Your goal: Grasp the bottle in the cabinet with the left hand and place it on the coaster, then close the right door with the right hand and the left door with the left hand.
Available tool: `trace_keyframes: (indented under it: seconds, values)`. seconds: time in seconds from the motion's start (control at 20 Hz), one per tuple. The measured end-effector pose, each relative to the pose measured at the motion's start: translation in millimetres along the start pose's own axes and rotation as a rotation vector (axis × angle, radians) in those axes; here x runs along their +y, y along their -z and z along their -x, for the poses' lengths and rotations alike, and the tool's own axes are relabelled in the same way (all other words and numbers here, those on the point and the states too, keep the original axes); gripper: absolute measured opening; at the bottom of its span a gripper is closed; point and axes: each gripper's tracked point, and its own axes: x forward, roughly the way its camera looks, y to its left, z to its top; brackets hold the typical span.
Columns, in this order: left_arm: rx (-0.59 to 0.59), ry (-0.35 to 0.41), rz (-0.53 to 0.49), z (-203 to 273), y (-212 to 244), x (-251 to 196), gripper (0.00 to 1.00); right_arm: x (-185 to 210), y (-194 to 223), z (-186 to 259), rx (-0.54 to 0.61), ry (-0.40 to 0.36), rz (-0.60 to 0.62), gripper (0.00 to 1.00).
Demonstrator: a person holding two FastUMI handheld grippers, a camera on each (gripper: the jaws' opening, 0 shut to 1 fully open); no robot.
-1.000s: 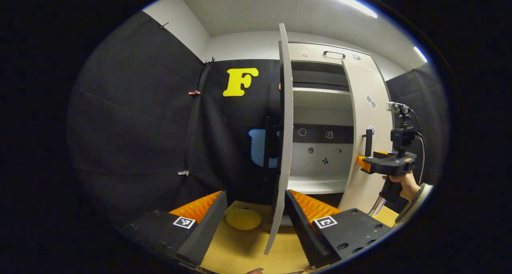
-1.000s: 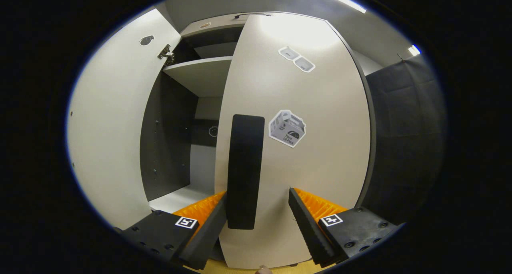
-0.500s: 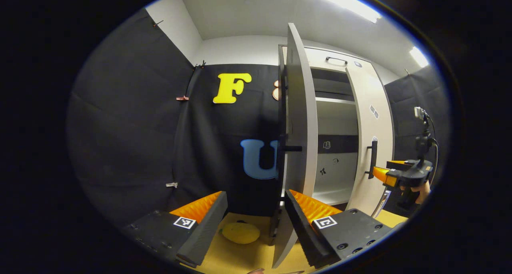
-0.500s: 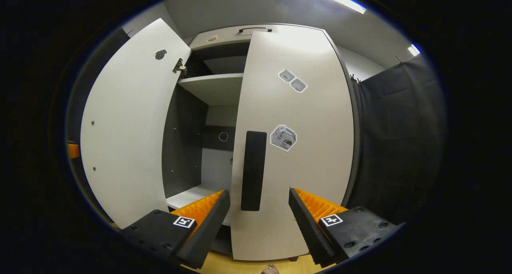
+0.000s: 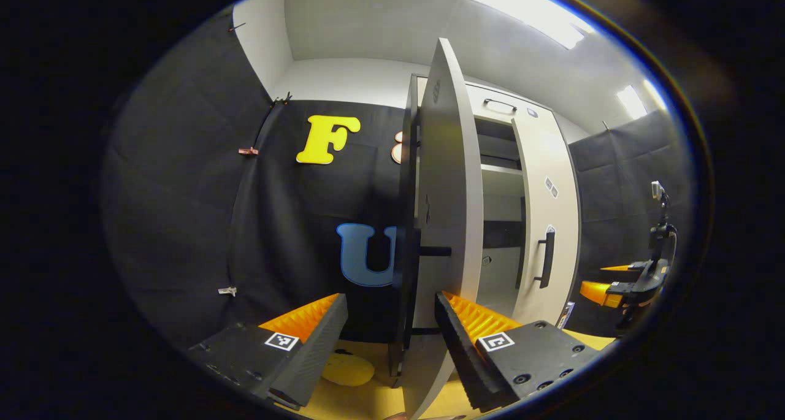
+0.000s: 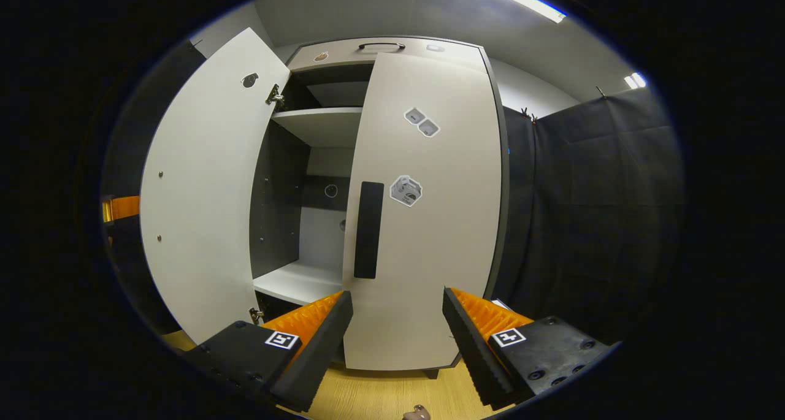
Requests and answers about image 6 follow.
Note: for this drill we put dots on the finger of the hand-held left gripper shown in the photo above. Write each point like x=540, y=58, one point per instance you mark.
x=126, y=208

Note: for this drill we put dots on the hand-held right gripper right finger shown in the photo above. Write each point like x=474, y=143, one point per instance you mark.
x=466, y=352

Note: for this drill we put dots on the metal door hinge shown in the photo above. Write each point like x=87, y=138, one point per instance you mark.
x=274, y=95
x=256, y=314

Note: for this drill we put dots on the white cabinet shelf board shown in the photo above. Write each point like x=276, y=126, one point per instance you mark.
x=325, y=126
x=300, y=282

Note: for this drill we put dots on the small black clip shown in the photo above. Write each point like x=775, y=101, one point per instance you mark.
x=527, y=113

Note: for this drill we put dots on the white and grey cabinet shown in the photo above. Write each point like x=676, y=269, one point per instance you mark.
x=282, y=193

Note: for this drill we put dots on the white cabinet door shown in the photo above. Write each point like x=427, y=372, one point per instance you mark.
x=208, y=193
x=448, y=254

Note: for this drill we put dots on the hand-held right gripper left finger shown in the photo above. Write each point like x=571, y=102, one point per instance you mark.
x=319, y=358

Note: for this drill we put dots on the white cabinet drawer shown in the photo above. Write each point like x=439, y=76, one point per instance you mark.
x=349, y=59

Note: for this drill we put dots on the small ceiling light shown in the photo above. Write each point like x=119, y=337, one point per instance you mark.
x=635, y=80

